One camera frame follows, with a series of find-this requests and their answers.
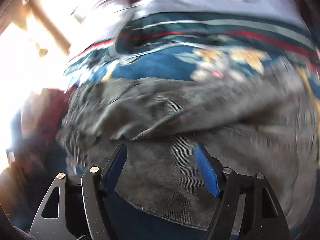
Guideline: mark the grey denim pants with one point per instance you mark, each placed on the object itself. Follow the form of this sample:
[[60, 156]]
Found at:
[[266, 124]]

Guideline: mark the blue patterned plush blanket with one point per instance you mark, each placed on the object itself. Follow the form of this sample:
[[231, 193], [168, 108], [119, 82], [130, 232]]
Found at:
[[229, 62]]

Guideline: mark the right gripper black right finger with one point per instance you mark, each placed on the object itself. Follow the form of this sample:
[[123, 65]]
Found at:
[[262, 218]]

